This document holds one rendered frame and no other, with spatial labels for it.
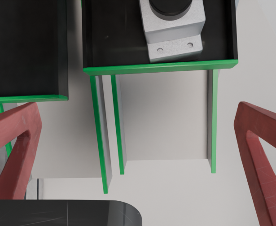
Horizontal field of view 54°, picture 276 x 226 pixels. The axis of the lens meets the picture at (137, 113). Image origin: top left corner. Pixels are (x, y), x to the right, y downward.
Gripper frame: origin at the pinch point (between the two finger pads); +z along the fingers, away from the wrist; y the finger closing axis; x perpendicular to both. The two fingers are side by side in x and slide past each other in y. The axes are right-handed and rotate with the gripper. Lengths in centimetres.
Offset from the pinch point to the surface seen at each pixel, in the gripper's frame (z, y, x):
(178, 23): 9.1, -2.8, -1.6
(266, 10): 90, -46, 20
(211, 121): 19.0, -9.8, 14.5
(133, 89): 23.5, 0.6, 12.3
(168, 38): 10.7, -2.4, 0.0
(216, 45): 13.6, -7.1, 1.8
